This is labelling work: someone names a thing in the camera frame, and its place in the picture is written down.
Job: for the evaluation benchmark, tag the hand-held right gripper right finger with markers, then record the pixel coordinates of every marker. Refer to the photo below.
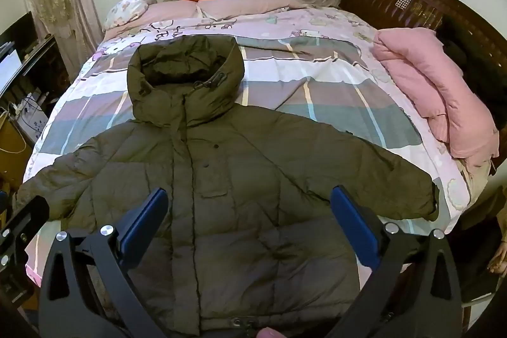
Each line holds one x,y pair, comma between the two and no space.
352,221

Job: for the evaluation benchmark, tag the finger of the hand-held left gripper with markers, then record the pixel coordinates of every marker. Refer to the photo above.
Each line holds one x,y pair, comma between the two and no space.
19,221

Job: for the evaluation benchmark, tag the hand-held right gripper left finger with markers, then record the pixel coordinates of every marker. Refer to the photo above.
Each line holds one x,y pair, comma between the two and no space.
148,217

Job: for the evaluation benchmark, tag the olive green hooded puffer jacket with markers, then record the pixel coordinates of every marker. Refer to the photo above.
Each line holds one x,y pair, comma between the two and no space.
237,148

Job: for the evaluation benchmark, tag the printed pastel checked bed cover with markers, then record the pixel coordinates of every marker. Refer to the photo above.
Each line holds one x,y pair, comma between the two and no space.
317,92

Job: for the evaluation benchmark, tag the folded pink quilt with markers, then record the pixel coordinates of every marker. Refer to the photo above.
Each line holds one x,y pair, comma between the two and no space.
427,84

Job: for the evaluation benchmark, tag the dark wooden desk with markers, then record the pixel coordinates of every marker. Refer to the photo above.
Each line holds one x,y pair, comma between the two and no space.
43,61

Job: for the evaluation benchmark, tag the black monitor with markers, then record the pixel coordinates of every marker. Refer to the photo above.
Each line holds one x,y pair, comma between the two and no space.
16,31

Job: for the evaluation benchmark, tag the printed white pillow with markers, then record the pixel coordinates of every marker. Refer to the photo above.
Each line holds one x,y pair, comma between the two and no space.
126,11

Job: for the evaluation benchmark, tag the white grid sticker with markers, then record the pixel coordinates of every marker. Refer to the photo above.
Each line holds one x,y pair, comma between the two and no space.
404,0

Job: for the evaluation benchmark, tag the pale pink duvet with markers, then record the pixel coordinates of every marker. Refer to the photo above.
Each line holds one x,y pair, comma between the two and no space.
245,3

